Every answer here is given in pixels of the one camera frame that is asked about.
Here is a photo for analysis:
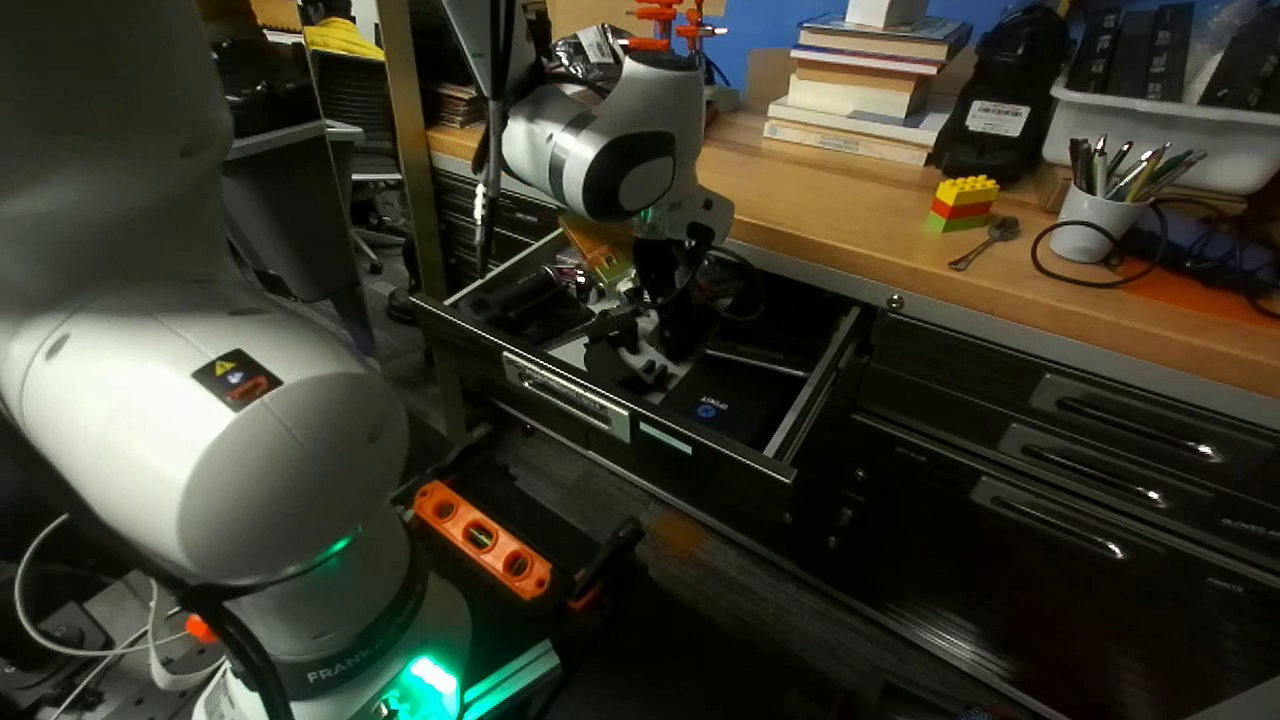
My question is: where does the black spoon-shaped tool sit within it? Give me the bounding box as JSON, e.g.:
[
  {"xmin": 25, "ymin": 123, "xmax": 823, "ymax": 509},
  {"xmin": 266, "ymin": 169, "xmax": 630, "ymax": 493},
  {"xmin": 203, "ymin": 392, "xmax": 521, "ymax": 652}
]
[{"xmin": 948, "ymin": 212, "xmax": 1025, "ymax": 274}]

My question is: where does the black tool drawer cabinet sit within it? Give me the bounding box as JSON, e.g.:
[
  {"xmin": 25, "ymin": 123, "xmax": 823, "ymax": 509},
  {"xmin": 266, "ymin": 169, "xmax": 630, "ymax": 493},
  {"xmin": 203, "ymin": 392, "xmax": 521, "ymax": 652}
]
[{"xmin": 432, "ymin": 155, "xmax": 1280, "ymax": 720}]

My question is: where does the black cable loop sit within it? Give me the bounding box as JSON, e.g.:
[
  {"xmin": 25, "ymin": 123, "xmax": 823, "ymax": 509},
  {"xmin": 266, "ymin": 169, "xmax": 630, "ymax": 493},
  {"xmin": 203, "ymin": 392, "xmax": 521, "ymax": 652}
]
[{"xmin": 1028, "ymin": 195, "xmax": 1280, "ymax": 322}]

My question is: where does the white cable bundle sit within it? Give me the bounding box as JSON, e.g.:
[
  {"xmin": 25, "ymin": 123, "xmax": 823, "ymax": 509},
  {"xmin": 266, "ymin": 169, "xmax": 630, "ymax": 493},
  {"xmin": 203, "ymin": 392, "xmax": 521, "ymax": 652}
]
[{"xmin": 6, "ymin": 511, "xmax": 234, "ymax": 720}]

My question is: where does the black orange handled tool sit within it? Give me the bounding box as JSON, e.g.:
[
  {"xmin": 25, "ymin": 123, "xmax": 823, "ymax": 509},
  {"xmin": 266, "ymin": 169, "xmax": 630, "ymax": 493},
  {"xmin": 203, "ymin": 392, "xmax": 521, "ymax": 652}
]
[{"xmin": 564, "ymin": 514, "xmax": 652, "ymax": 614}]

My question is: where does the yellow object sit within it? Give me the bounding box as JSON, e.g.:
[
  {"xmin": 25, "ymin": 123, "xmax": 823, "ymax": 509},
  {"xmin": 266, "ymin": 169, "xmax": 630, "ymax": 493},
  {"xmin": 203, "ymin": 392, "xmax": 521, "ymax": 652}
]
[{"xmin": 302, "ymin": 10, "xmax": 394, "ymax": 68}]

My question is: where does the cup of pens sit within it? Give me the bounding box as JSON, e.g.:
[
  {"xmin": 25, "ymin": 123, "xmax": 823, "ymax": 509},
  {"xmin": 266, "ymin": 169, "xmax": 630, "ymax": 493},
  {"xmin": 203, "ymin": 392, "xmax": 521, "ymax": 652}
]
[{"xmin": 1133, "ymin": 141, "xmax": 1214, "ymax": 202}]

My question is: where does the black box part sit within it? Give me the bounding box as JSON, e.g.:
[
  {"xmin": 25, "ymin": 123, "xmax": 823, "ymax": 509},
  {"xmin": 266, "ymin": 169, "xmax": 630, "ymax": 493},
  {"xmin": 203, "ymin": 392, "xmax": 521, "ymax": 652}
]
[{"xmin": 574, "ymin": 309, "xmax": 634, "ymax": 356}]

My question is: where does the black long block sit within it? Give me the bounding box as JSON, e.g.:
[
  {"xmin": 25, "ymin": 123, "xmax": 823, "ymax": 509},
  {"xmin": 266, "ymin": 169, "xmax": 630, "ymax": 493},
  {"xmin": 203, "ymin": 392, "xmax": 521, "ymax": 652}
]
[{"xmin": 464, "ymin": 265, "xmax": 594, "ymax": 344}]

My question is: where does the black box blue sticker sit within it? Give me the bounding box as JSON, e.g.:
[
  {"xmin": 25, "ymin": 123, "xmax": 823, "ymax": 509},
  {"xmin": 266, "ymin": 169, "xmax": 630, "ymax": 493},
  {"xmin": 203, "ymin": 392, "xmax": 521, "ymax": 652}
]
[{"xmin": 666, "ymin": 353, "xmax": 811, "ymax": 456}]

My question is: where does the orange spirit level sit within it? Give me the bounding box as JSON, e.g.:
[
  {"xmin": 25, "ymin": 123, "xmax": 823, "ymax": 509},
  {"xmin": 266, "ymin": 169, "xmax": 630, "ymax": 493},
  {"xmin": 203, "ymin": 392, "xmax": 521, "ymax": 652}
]
[{"xmin": 404, "ymin": 476, "xmax": 558, "ymax": 607}]

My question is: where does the black flat tablet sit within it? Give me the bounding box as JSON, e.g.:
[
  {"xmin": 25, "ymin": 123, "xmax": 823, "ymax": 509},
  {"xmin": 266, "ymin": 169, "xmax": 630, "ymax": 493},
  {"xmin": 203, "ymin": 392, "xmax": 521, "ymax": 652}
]
[{"xmin": 718, "ymin": 271, "xmax": 862, "ymax": 366}]

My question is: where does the dark blue power tool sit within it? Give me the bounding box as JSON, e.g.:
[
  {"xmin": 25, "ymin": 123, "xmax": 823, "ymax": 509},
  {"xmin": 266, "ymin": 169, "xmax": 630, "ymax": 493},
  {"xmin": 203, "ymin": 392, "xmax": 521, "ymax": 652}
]
[{"xmin": 1133, "ymin": 212, "xmax": 1280, "ymax": 299}]

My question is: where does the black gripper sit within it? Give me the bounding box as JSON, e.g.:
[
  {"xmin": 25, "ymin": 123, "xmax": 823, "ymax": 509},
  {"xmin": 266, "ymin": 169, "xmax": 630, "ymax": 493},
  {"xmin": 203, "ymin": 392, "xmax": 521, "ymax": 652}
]
[{"xmin": 617, "ymin": 212, "xmax": 737, "ymax": 392}]

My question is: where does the black drawer with silver handle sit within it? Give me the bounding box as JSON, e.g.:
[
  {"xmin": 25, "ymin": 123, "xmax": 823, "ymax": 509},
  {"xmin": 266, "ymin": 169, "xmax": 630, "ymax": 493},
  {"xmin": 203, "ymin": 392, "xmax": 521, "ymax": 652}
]
[{"xmin": 404, "ymin": 217, "xmax": 877, "ymax": 514}]

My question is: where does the grey plastic bin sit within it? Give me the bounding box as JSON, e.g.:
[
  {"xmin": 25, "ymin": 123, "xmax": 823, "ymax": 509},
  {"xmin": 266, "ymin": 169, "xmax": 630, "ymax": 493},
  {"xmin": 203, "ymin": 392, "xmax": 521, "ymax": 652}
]
[{"xmin": 215, "ymin": 117, "xmax": 368, "ymax": 302}]

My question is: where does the tan book stack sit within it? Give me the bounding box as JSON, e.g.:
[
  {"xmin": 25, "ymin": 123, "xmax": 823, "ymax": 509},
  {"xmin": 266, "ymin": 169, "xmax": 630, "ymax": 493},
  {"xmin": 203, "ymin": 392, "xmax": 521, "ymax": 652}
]
[{"xmin": 759, "ymin": 10, "xmax": 976, "ymax": 151}]

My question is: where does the brown folder stack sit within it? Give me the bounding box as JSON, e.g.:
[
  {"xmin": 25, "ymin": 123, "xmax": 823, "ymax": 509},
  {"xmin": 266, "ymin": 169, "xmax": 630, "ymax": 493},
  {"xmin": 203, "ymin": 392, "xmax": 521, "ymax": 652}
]
[{"xmin": 432, "ymin": 80, "xmax": 489, "ymax": 133}]

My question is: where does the yellow red green lego stack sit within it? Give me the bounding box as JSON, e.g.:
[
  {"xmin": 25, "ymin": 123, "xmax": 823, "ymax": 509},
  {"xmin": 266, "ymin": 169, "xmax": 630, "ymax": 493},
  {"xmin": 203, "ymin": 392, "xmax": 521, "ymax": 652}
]
[{"xmin": 926, "ymin": 170, "xmax": 1003, "ymax": 237}]

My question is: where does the blue wall board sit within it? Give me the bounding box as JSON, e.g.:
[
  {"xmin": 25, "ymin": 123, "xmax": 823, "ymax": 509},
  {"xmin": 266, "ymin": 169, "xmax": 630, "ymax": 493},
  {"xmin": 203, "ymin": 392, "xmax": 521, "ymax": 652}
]
[{"xmin": 706, "ymin": 0, "xmax": 1033, "ymax": 95}]

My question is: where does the white plastic bin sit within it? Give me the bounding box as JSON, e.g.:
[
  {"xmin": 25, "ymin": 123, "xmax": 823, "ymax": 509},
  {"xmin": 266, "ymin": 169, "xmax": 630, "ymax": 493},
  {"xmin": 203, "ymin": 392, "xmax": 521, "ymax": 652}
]
[{"xmin": 1042, "ymin": 75, "xmax": 1280, "ymax": 195}]

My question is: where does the white cup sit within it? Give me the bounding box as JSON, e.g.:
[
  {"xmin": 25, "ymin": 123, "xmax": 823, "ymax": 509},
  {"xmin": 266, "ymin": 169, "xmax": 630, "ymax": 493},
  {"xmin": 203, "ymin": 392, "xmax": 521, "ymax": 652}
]
[{"xmin": 1049, "ymin": 180, "xmax": 1146, "ymax": 269}]

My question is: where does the tan metal post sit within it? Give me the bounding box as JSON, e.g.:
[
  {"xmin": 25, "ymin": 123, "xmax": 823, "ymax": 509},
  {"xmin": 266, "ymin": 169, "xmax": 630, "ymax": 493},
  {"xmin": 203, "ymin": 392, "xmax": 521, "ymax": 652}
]
[{"xmin": 375, "ymin": 0, "xmax": 472, "ymax": 437}]

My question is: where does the black device with white label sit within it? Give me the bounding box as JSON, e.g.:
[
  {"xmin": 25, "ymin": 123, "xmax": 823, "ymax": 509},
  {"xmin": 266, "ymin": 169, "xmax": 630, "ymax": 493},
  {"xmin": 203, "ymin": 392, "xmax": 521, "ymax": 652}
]
[{"xmin": 926, "ymin": 4, "xmax": 1077, "ymax": 184}]

